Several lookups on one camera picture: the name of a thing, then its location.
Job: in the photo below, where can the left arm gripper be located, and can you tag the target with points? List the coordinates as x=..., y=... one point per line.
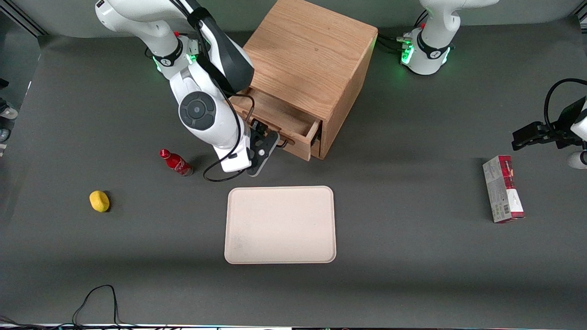
x=557, y=128

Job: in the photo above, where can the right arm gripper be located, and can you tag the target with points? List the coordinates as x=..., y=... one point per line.
x=260, y=128

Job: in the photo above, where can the wooden drawer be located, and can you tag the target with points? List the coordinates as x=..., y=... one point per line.
x=275, y=112

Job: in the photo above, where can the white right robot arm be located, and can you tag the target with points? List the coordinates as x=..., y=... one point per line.
x=215, y=128

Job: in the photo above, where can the wooden drawer cabinet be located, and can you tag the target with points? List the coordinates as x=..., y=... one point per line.
x=307, y=50

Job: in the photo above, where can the red grey carton box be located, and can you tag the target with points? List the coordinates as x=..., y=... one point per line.
x=502, y=190

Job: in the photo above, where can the beige plastic tray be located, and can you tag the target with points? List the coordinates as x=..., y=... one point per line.
x=279, y=224

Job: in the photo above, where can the red cola bottle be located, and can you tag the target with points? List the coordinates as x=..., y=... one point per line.
x=176, y=163

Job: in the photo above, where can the yellow toy lemon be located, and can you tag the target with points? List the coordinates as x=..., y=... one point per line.
x=99, y=201

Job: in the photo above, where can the aluminium frame rail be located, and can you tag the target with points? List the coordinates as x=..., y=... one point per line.
x=582, y=20
x=23, y=18

